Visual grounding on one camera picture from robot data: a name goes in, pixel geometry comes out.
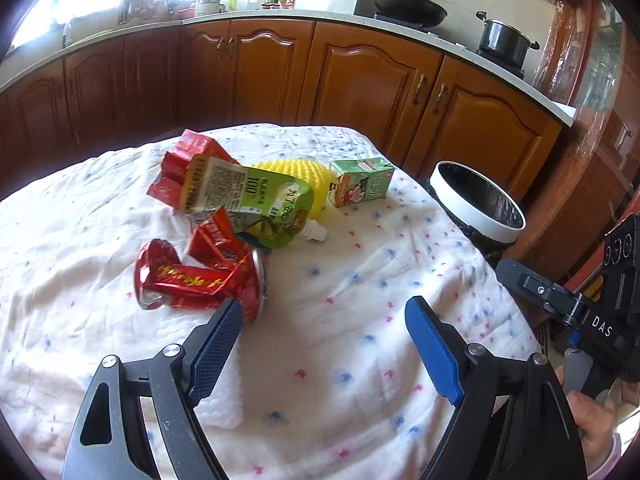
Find yellow foam fruit net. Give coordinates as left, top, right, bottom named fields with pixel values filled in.
left=250, top=160, right=335, bottom=223

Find speckled white countertop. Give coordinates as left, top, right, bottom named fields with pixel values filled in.
left=0, top=7, right=577, bottom=127

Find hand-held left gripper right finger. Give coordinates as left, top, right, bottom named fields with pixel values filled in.
left=404, top=296, right=588, bottom=480

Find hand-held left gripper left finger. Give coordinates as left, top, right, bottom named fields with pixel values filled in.
left=61, top=297, right=244, bottom=480

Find white printed tablecloth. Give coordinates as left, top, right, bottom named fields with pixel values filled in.
left=0, top=122, right=543, bottom=480

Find person's right forearm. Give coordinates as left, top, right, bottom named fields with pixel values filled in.
left=582, top=432, right=627, bottom=480

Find white round trash bin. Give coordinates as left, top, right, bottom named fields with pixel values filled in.
left=427, top=161, right=527, bottom=247

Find black bin liner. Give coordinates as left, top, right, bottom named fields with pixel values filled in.
left=425, top=166, right=521, bottom=266

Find red foil snack bag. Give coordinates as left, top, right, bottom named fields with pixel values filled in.
left=146, top=129, right=242, bottom=211

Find green spouted drink pouch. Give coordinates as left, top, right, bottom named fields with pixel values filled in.
left=172, top=154, right=329, bottom=251

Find green juice carton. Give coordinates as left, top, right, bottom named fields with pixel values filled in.
left=328, top=156, right=396, bottom=209

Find crushed red drink can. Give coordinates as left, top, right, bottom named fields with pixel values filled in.
left=134, top=239, right=270, bottom=325

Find person's right hand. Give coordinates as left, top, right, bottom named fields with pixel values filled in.
left=555, top=365, right=622, bottom=461

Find red wrapper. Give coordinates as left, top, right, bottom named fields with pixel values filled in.
left=185, top=206, right=253, bottom=271

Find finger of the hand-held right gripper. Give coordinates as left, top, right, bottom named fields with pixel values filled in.
left=496, top=258, right=596, bottom=332

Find utensil rack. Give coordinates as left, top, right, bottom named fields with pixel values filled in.
left=119, top=0, right=147, bottom=27

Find wooden glass door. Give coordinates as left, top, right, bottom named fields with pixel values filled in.
left=530, top=0, right=640, bottom=291

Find wooden base cabinets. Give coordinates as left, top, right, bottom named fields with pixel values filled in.
left=0, top=16, right=566, bottom=201

